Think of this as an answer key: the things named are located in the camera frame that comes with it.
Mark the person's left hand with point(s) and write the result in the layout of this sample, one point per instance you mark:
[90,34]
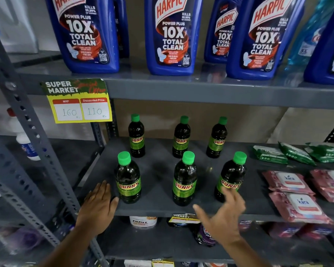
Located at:
[96,211]

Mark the person's right hand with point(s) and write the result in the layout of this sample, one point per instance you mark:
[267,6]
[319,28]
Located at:
[225,222]

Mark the person's left thumb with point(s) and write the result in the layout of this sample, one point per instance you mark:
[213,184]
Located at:
[114,205]

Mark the person's left middle finger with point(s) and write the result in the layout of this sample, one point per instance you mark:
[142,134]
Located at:
[102,189]

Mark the person's right thumb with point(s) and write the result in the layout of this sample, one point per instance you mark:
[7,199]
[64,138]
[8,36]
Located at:
[201,214]

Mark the person's left little finger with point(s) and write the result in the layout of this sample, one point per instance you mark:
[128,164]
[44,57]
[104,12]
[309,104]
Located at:
[87,197]

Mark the person's right forearm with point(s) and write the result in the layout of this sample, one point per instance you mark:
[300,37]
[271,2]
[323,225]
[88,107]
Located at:
[245,255]

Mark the person's left forearm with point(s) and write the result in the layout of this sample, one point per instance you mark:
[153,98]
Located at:
[69,251]

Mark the small yellow shelf label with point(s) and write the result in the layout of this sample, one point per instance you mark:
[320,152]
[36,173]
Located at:
[183,218]

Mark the purple snack packet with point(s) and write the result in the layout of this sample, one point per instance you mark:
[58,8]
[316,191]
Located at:
[204,236]

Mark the white plastic jar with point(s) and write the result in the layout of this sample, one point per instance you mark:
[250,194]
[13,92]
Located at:
[143,221]

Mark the group of dark green-capped bottles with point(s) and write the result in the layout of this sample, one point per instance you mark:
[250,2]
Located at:
[184,177]

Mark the yellow label at rack edge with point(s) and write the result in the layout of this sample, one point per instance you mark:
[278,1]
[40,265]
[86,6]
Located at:
[162,263]

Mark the white bottle with red cap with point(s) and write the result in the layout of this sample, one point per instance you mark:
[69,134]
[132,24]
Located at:
[26,144]

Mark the yellow and green price tag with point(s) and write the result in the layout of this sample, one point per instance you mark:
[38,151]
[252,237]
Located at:
[78,105]

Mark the green wipes packet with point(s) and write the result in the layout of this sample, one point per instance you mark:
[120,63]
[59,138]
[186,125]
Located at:
[270,155]
[296,154]
[327,151]

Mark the pink wipes packet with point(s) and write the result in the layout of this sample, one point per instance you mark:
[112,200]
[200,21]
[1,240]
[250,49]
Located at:
[331,183]
[288,182]
[300,207]

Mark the pink packets on lower shelf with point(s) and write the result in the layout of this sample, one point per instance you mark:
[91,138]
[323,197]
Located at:
[300,230]

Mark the grey metal shelf rack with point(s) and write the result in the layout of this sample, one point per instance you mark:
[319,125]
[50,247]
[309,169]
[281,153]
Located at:
[161,88]

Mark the row of blue cleaner bottles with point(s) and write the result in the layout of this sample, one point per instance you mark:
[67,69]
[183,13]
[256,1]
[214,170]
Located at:
[172,36]

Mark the translucent light blue bottle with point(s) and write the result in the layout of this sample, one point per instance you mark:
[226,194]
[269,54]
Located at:
[309,30]

